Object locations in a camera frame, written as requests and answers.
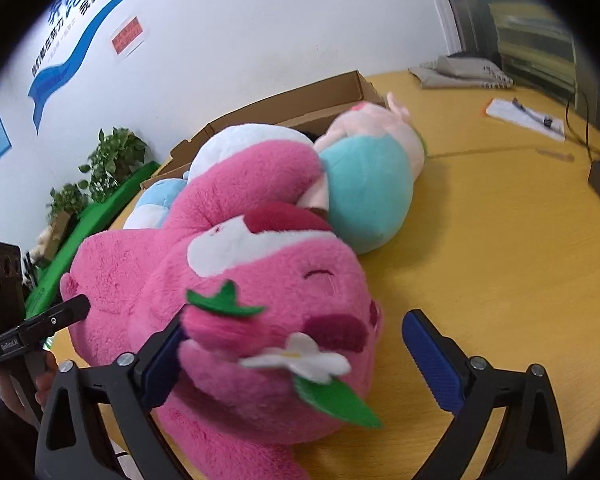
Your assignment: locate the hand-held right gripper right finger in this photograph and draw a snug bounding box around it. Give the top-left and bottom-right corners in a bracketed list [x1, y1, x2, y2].
[401, 309, 568, 480]

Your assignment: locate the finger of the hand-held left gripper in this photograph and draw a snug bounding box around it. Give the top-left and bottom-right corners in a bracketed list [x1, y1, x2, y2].
[22, 294, 92, 342]

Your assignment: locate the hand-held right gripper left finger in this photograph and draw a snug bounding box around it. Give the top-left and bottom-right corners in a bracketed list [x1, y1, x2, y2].
[34, 316, 201, 480]

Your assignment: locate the pink bear plush toy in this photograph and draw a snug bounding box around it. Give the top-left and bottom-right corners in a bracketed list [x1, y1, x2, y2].
[60, 147, 386, 480]

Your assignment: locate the light blue plush toy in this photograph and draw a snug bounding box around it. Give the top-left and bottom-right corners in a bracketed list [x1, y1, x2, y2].
[125, 177, 188, 233]

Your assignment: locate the pale pink teal plush toy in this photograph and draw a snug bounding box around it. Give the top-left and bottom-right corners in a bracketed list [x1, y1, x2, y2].
[300, 92, 428, 256]

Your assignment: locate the cardboard box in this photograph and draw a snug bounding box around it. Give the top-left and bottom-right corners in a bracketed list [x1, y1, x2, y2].
[140, 71, 386, 191]

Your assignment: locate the person's left hand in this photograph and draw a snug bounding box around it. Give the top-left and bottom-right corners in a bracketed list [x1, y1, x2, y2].
[30, 350, 61, 411]

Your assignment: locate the green board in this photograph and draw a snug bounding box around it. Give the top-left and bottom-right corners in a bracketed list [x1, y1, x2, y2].
[25, 160, 161, 321]

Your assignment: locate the small potted green plant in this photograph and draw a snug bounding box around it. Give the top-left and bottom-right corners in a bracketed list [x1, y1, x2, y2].
[47, 183, 91, 221]

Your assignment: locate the large potted green plant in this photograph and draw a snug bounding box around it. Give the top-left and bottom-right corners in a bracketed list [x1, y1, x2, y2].
[78, 127, 148, 191]

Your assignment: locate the white plush toy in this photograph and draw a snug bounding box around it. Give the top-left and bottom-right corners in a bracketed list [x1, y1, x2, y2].
[187, 124, 311, 181]

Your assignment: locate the white notepad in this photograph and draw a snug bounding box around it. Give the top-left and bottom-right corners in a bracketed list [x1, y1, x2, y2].
[485, 97, 566, 142]

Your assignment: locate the grey fabric bag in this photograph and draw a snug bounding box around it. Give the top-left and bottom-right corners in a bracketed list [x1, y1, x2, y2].
[432, 55, 513, 92]
[409, 62, 481, 90]

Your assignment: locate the yellow shelf cabinet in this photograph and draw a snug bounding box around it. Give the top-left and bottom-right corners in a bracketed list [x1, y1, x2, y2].
[490, 0, 578, 106]

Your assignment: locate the blue wall decal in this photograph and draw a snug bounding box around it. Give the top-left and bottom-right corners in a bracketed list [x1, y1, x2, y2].
[27, 0, 196, 136]

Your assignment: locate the red wall sign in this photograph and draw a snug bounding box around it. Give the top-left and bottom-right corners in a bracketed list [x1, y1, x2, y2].
[111, 17, 146, 56]

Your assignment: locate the black long cable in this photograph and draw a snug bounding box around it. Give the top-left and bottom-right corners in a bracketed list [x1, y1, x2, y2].
[562, 77, 598, 163]

